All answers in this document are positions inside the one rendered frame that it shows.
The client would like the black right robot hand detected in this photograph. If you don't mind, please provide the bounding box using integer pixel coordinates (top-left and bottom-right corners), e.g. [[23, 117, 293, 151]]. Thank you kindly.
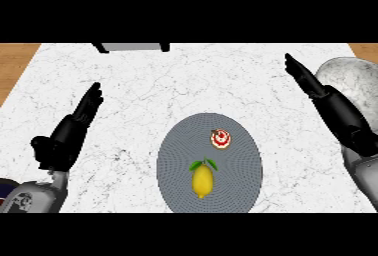
[[284, 52, 378, 158]]

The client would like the yellow lemon with leaves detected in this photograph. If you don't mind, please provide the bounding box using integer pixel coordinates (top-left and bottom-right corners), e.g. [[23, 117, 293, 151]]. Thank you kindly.
[[188, 156, 219, 200]]

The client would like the white marbled bowl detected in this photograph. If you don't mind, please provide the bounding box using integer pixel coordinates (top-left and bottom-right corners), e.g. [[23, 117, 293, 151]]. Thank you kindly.
[[315, 56, 378, 132]]

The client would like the grey oval placemat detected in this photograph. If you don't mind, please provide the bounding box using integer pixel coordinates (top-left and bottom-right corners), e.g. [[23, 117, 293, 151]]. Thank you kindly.
[[156, 112, 265, 214]]

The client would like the grey appliance with black legs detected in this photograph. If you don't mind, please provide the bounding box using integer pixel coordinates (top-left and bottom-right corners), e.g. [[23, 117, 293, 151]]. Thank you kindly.
[[91, 42, 172, 54]]

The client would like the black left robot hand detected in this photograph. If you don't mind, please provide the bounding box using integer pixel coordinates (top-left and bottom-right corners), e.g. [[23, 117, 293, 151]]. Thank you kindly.
[[30, 81, 106, 173]]

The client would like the red and white cupcake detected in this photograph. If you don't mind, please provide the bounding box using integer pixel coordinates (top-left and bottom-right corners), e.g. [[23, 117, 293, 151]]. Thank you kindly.
[[210, 129, 234, 150]]

